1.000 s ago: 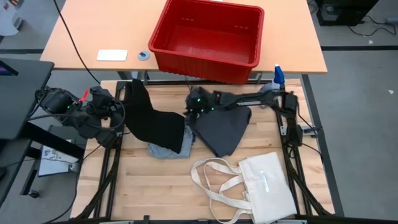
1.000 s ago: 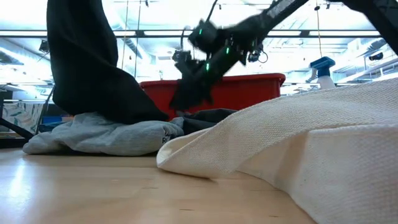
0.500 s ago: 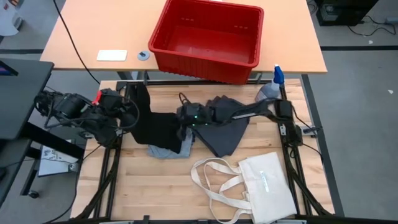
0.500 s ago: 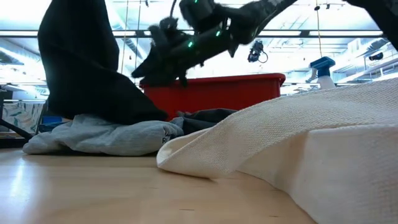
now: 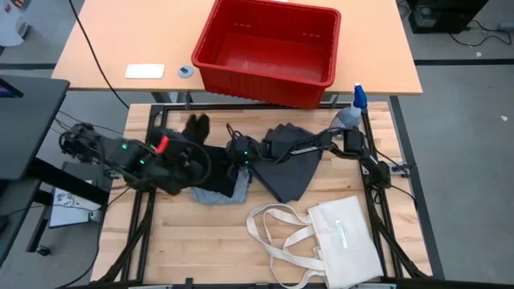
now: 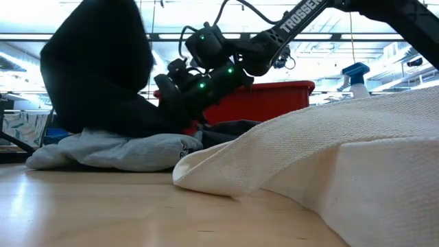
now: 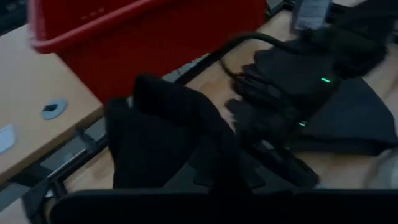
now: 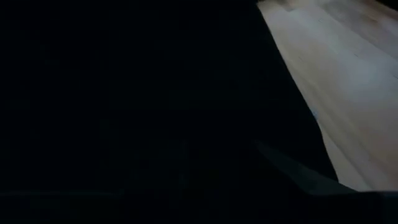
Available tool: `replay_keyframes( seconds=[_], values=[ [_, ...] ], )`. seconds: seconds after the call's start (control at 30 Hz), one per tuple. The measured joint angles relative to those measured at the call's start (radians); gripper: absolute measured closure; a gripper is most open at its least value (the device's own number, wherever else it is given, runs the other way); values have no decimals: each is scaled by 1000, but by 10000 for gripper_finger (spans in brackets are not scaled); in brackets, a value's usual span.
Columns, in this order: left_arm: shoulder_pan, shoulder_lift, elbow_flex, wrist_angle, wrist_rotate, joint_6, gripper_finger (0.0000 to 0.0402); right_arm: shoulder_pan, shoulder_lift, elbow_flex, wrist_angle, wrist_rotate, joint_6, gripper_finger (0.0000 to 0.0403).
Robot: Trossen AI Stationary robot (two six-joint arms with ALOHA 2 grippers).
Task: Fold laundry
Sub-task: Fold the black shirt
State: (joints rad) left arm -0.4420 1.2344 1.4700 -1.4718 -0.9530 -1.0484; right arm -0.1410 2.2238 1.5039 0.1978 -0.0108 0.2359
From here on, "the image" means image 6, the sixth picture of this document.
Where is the black hanging device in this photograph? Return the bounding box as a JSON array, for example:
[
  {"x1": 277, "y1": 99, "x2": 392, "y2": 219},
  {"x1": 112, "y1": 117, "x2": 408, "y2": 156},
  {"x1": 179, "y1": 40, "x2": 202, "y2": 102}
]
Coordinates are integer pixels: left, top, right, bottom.
[{"x1": 274, "y1": 44, "x2": 296, "y2": 71}]

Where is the blue box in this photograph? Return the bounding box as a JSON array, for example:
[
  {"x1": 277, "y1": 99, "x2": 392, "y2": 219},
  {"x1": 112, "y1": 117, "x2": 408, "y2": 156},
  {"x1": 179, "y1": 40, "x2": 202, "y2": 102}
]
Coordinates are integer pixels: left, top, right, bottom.
[{"x1": 44, "y1": 128, "x2": 71, "y2": 145}]

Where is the black garment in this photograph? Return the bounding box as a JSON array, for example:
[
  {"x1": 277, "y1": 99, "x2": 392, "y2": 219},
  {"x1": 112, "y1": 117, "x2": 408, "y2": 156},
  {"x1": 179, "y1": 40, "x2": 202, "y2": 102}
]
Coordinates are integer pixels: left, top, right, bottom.
[{"x1": 39, "y1": 0, "x2": 193, "y2": 139}]

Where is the light grey garment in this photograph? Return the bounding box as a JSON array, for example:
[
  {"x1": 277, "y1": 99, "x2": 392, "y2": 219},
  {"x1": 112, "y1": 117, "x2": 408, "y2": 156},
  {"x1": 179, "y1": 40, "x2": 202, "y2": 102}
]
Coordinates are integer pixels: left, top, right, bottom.
[{"x1": 25, "y1": 127, "x2": 204, "y2": 172}]

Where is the thin hanging cord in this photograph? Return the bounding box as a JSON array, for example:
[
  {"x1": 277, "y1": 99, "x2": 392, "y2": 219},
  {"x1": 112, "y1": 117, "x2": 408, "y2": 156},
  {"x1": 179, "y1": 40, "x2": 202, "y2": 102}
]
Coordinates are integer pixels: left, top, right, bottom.
[{"x1": 346, "y1": 12, "x2": 356, "y2": 64}]

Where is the spray bottle with blue nozzle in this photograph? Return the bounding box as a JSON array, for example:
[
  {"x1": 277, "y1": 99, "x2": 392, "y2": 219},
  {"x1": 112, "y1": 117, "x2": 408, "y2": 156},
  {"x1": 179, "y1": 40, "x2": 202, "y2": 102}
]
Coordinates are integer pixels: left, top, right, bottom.
[{"x1": 337, "y1": 62, "x2": 372, "y2": 100}]

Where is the cream woven cloth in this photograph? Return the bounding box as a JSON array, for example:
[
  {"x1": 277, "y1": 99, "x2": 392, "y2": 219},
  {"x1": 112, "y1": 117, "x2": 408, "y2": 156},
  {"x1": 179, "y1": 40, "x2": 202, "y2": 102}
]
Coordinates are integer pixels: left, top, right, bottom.
[{"x1": 171, "y1": 85, "x2": 439, "y2": 247}]

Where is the dark grey garment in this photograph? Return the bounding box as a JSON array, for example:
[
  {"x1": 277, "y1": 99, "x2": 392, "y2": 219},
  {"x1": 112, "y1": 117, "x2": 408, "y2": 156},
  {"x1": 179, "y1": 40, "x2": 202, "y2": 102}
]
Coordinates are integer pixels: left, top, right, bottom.
[{"x1": 200, "y1": 119, "x2": 262, "y2": 149}]

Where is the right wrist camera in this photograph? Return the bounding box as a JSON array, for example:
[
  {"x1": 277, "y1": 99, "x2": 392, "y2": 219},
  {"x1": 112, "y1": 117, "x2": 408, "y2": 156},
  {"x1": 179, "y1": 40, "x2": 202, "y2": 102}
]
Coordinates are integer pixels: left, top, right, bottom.
[{"x1": 167, "y1": 58, "x2": 193, "y2": 83}]

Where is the leaf patterned cloth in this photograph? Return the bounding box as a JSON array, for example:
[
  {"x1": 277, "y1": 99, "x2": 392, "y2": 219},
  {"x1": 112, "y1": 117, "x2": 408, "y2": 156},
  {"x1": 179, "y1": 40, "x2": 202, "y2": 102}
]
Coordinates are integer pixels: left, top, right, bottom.
[{"x1": 0, "y1": 113, "x2": 49, "y2": 148}]

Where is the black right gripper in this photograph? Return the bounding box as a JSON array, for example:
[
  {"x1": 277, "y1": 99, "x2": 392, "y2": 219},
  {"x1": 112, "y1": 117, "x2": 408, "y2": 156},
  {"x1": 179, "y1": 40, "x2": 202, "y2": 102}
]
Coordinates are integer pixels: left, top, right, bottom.
[{"x1": 153, "y1": 61, "x2": 255, "y2": 128}]

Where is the black ceiling rail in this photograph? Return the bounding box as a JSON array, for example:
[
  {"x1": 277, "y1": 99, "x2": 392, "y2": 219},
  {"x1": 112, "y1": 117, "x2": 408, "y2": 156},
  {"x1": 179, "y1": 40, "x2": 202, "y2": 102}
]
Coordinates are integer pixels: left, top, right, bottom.
[{"x1": 0, "y1": 32, "x2": 439, "y2": 43}]

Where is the black aluminium table frame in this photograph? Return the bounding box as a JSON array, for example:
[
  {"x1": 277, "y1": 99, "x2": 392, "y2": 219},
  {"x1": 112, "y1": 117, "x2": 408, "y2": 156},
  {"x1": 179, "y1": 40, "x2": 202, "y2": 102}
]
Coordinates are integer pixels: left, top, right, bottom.
[{"x1": 0, "y1": 150, "x2": 35, "y2": 164}]

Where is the black curved hose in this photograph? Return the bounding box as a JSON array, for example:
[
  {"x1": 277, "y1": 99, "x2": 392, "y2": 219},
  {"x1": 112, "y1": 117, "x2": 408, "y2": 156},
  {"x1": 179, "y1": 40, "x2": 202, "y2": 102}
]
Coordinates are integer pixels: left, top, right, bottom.
[{"x1": 0, "y1": 132, "x2": 35, "y2": 154}]

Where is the red plastic bin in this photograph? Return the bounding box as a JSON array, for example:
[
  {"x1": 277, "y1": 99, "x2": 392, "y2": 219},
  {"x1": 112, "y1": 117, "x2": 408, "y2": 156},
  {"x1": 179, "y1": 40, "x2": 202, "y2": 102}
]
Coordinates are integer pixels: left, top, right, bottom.
[{"x1": 153, "y1": 80, "x2": 316, "y2": 126}]

